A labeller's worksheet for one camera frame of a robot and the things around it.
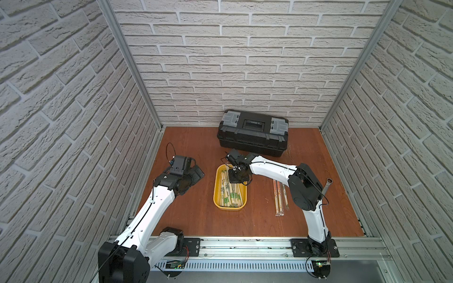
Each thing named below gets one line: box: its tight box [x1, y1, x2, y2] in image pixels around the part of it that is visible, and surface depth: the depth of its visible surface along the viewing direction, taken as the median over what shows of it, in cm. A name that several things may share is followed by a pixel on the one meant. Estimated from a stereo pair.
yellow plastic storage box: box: [212, 163, 248, 211], surface depth 89 cm
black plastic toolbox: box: [217, 109, 290, 158], surface depth 99 cm
